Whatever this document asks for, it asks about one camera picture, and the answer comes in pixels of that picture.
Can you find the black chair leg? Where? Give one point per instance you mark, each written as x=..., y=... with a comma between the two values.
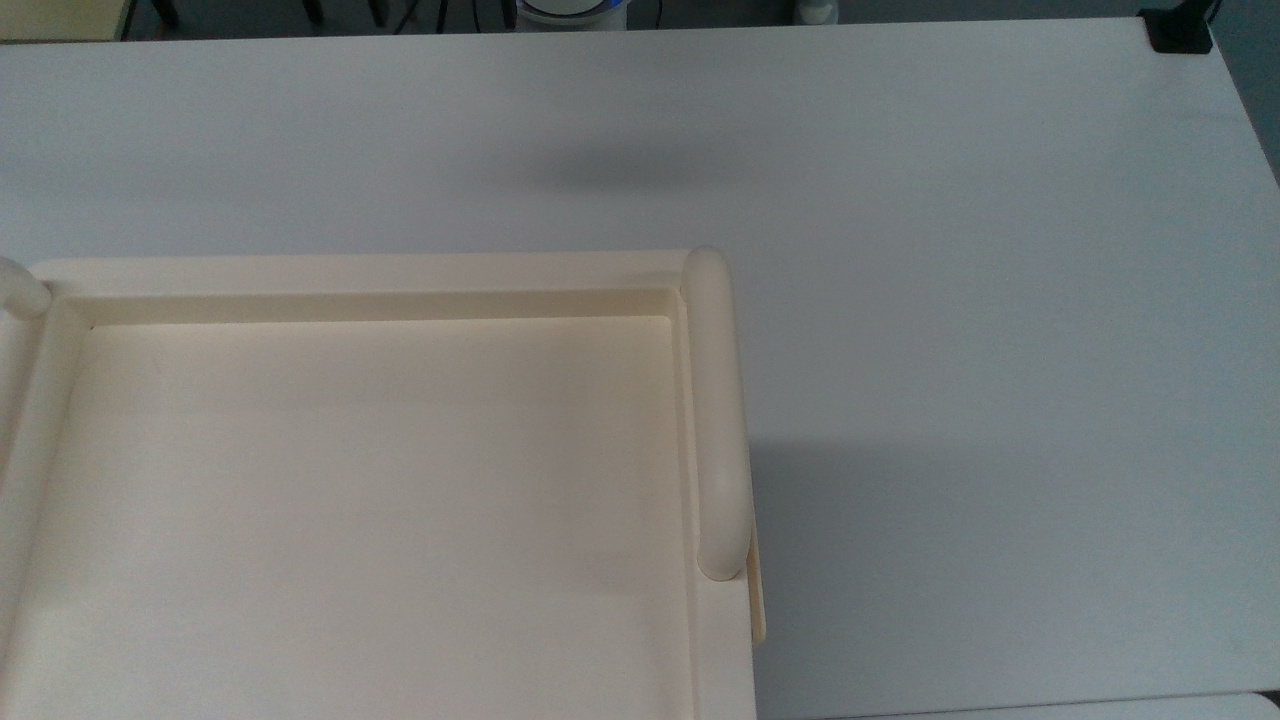
x=313, y=9
x=166, y=10

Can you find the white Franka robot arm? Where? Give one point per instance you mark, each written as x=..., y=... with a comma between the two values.
x=572, y=10

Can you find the black table clamp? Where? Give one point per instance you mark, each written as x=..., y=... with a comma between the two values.
x=1180, y=30

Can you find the yellow wooden furniture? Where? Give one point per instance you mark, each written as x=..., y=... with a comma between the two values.
x=60, y=18

